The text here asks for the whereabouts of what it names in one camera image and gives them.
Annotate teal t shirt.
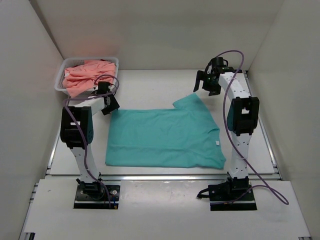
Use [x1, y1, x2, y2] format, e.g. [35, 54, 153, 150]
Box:
[105, 93, 226, 170]

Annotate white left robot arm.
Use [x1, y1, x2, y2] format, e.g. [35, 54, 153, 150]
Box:
[60, 82, 120, 201]

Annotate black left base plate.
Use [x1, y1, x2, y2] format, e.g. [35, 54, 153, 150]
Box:
[73, 179, 121, 210]

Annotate white plastic basket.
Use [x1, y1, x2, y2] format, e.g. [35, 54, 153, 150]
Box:
[54, 56, 119, 96]

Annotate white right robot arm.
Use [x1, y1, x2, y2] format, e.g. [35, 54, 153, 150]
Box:
[193, 56, 260, 203]

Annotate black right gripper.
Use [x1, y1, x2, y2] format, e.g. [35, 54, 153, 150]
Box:
[194, 71, 221, 97]

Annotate salmon pink t shirt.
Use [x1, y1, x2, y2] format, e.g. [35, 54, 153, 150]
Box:
[62, 59, 116, 98]

